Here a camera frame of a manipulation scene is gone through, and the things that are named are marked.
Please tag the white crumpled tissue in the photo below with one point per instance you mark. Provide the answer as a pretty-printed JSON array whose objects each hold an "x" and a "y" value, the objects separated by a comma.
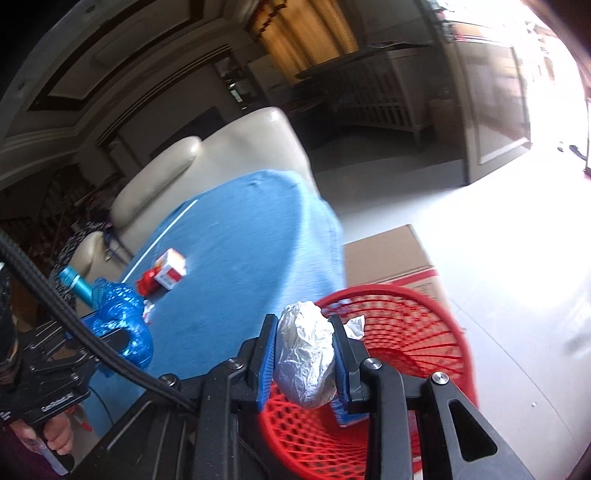
[{"x": 355, "y": 326}]

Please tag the blue plastic bag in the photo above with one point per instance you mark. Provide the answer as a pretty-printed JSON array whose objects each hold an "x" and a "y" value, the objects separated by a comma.
[{"x": 117, "y": 300}]

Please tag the beige leather sofa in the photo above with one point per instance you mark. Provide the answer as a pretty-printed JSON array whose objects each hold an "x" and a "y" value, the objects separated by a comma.
[{"x": 249, "y": 138}]

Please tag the red plastic mesh basket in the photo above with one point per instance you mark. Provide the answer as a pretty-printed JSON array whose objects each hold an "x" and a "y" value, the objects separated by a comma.
[{"x": 406, "y": 332}]

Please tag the brown cardboard box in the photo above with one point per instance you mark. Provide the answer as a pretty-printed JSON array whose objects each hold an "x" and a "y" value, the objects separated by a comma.
[{"x": 388, "y": 258}]

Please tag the dark wooden slatted crib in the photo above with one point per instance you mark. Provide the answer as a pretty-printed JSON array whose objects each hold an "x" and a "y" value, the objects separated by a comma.
[{"x": 383, "y": 110}]

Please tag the orange red wrapper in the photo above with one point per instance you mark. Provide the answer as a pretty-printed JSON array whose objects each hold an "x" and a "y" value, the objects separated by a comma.
[{"x": 147, "y": 282}]

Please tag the blue tablecloth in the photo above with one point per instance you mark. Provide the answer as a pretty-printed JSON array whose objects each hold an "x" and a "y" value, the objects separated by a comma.
[{"x": 240, "y": 254}]

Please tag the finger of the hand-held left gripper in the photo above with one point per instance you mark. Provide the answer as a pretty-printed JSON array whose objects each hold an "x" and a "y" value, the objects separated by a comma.
[
  {"x": 113, "y": 342},
  {"x": 87, "y": 316}
]

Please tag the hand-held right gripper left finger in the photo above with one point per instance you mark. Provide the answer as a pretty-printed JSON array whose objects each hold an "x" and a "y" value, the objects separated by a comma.
[{"x": 266, "y": 369}]

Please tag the small white candy wrapper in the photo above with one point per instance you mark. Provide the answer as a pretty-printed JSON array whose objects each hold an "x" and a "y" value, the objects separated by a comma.
[{"x": 147, "y": 314}]

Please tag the teal metallic bottle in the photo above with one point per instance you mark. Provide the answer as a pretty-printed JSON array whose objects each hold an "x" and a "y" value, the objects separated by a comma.
[{"x": 78, "y": 284}]

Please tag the person's left hand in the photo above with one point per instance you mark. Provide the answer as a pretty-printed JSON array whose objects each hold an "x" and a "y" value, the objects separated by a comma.
[{"x": 62, "y": 438}]

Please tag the white red-printed carton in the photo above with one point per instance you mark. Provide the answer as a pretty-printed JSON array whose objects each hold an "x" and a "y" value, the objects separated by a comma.
[{"x": 171, "y": 272}]

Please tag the silver foil ball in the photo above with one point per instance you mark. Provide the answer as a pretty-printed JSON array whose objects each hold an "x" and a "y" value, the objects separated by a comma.
[{"x": 304, "y": 355}]

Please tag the black white patterned cloth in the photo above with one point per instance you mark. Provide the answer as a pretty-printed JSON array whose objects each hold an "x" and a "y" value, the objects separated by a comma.
[{"x": 78, "y": 240}]

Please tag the yellow curtain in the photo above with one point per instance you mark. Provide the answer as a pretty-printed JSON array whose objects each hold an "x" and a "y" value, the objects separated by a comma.
[{"x": 300, "y": 41}]

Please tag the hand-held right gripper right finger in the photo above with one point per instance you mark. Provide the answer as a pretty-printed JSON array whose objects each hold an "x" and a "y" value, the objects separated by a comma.
[{"x": 341, "y": 371}]

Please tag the wooden panelled door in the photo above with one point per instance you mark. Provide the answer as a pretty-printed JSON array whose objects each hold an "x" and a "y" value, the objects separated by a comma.
[{"x": 498, "y": 115}]

